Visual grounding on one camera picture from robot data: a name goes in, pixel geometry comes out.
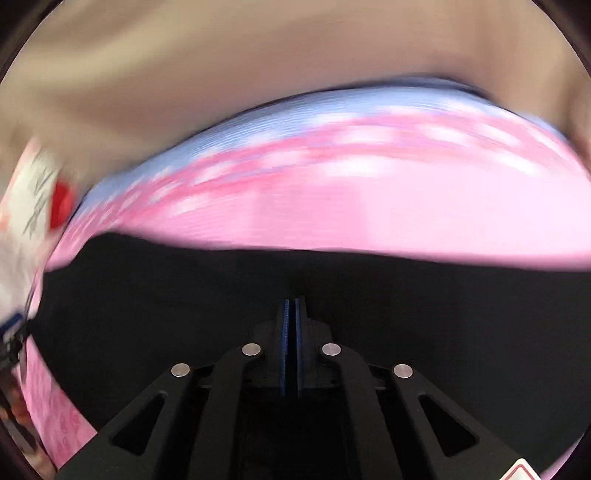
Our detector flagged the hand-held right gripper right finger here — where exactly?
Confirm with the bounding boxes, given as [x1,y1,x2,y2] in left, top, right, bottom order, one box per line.
[294,296,523,480]

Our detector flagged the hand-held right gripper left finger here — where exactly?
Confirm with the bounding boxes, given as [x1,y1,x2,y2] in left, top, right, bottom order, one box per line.
[55,298,291,480]

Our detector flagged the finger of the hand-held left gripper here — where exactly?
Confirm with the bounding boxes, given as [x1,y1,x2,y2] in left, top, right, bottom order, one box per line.
[0,310,29,370]

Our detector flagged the black pants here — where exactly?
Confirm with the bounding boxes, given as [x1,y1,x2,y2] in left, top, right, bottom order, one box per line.
[25,231,591,480]

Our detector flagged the pink floral blanket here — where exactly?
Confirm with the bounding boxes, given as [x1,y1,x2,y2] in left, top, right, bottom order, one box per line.
[18,76,591,480]

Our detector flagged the cat print pillow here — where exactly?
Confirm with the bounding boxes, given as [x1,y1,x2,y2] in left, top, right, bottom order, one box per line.
[0,138,77,324]

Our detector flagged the beige cloth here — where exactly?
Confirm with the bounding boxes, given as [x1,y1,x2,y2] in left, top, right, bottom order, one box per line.
[0,0,591,217]

